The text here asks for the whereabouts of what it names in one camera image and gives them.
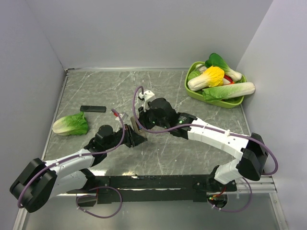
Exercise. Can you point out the green plastic basket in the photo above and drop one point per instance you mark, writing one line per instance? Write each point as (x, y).
(228, 104)

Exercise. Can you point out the yellow napa cabbage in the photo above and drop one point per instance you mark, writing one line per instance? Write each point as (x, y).
(211, 77)

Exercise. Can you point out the red pepper toy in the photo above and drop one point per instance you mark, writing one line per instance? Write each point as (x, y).
(227, 80)

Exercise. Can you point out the black slim remote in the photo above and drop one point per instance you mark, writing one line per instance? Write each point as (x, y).
(91, 108)

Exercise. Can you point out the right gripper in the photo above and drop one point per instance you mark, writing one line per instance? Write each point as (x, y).
(143, 118)

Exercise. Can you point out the black base frame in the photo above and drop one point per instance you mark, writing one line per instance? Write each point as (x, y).
(144, 188)

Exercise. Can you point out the green romaine lettuce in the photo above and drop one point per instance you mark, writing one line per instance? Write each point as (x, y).
(71, 125)

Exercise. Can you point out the long green white cabbage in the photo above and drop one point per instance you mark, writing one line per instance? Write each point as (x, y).
(228, 91)

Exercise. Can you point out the bok choy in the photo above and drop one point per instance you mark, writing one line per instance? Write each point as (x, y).
(217, 61)

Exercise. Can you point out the beige white remote control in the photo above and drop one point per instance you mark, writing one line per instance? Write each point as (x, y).
(137, 128)

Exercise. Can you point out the small green cabbage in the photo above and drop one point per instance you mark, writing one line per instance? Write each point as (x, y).
(193, 74)

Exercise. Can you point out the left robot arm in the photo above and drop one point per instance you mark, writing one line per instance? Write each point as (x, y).
(40, 180)

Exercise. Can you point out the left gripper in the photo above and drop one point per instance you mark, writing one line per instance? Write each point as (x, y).
(133, 139)

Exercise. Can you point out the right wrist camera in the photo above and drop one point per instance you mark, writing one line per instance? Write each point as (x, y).
(146, 95)

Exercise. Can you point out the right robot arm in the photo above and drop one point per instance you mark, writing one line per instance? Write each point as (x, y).
(248, 151)

